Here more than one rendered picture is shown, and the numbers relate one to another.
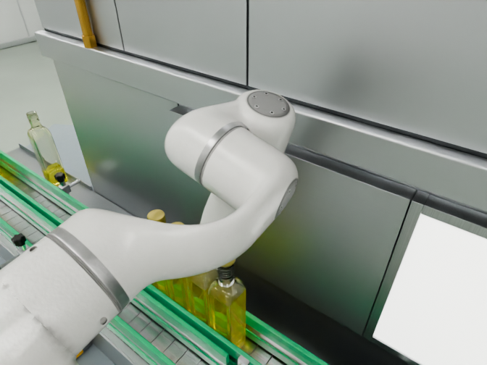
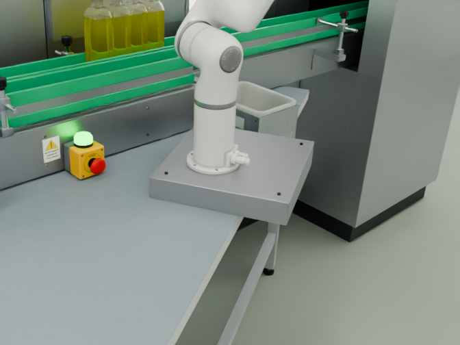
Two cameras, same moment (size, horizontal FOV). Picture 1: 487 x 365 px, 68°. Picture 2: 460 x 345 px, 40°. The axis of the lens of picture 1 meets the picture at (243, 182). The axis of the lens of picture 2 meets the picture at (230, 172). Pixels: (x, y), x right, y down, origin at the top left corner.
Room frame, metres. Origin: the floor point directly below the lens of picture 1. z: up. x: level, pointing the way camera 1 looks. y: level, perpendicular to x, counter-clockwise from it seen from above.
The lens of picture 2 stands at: (-0.01, 1.72, 1.46)
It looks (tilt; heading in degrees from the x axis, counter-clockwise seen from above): 27 degrees down; 276
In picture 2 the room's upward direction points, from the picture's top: 4 degrees clockwise
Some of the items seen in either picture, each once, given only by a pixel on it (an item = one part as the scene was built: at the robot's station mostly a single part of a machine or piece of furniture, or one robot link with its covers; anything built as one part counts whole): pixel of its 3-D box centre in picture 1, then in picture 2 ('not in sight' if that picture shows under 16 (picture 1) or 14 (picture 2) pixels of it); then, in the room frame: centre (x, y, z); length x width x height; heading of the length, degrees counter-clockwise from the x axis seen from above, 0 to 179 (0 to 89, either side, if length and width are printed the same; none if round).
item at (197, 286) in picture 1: (206, 299); (134, 40); (0.46, 0.08, 0.99); 0.06 x 0.06 x 0.21; 54
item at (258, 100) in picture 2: not in sight; (250, 109); (0.13, 0.01, 0.80); 0.22 x 0.17 x 0.09; 143
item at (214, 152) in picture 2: not in sight; (220, 133); (0.16, 0.41, 0.89); 0.16 x 0.13 x 0.15; 168
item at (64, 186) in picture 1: (71, 188); not in sight; (0.89, 0.54, 0.94); 0.07 x 0.04 x 0.13; 143
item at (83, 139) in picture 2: not in sight; (83, 138); (0.48, 0.43, 0.84); 0.04 x 0.04 x 0.03
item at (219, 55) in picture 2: not in sight; (213, 66); (0.19, 0.41, 1.04); 0.13 x 0.10 x 0.16; 135
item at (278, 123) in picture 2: not in sight; (243, 109); (0.15, 0.00, 0.79); 0.27 x 0.17 x 0.08; 143
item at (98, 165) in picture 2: not in sight; (96, 164); (0.45, 0.46, 0.79); 0.04 x 0.03 x 0.04; 53
